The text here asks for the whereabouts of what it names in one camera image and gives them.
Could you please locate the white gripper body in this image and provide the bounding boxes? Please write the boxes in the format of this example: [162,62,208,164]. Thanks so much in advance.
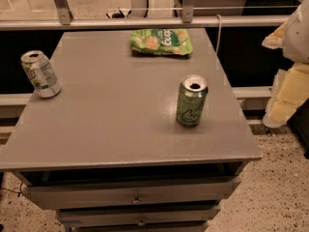
[283,0,309,64]

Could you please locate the grey drawer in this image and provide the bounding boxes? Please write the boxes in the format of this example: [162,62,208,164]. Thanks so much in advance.
[23,177,240,210]
[58,205,220,227]

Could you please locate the top grey drawer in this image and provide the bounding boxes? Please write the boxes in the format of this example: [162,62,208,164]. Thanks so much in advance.
[23,177,240,210]

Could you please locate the grey metal railing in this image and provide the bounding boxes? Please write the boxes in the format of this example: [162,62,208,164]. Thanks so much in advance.
[0,0,304,31]

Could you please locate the white cable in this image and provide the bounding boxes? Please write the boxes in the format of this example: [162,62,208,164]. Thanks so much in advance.
[214,14,224,56]

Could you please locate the white and green soda can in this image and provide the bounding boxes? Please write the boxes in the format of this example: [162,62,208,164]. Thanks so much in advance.
[21,50,61,99]

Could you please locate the grey drawer cabinet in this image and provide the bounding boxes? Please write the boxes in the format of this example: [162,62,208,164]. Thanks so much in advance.
[0,29,262,232]

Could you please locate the green chip bag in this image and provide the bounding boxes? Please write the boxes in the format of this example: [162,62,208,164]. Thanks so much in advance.
[130,29,193,56]

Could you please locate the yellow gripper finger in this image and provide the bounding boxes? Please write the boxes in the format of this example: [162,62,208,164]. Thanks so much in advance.
[263,63,309,128]
[262,22,287,49]

